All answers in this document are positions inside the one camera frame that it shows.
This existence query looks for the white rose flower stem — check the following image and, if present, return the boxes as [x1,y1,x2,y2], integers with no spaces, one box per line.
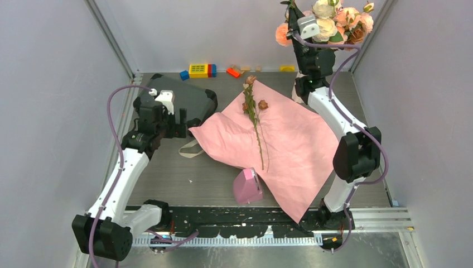
[312,1,347,44]

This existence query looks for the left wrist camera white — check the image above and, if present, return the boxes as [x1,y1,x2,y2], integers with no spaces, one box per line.
[148,88,175,114]

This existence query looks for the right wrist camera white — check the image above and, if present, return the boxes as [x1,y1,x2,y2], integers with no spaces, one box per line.
[297,15,320,40]

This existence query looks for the white ribbed vase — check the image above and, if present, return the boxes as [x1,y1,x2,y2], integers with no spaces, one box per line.
[291,72,304,104]

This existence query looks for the orange red toy block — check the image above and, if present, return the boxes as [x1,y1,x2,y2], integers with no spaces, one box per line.
[226,68,241,78]

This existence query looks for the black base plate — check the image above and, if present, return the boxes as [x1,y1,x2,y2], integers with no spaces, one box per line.
[134,205,355,240]

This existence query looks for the peach pink flowers in vase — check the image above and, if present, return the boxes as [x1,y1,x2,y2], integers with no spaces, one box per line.
[274,0,375,51]

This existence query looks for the cream printed ribbon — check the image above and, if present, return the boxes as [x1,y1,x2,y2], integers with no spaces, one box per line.
[178,140,205,159]

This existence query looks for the pink paper bouquet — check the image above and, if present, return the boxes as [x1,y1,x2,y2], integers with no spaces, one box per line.
[190,81,339,222]

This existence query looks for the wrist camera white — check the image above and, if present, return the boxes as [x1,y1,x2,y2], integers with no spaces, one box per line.
[297,15,320,40]
[148,88,175,114]

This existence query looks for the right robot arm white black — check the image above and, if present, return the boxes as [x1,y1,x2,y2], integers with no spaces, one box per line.
[283,1,382,229]

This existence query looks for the dark grey hard case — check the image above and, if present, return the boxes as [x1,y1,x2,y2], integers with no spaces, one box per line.
[134,73,218,128]

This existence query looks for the brown bud flower stem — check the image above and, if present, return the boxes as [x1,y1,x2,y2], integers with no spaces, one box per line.
[242,75,269,170]

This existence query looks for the aluminium frame rail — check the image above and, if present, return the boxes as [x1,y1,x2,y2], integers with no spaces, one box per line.
[132,208,414,247]

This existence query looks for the small yellow toy block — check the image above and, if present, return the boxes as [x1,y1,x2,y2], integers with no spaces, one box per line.
[279,65,296,72]

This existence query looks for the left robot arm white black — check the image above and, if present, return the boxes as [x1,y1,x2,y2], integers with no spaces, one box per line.
[72,101,175,261]

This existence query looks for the pink rose flower stem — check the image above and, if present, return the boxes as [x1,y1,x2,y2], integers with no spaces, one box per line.
[280,0,298,10]

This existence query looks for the red blue toy block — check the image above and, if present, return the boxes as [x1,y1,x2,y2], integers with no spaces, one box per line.
[207,64,217,78]

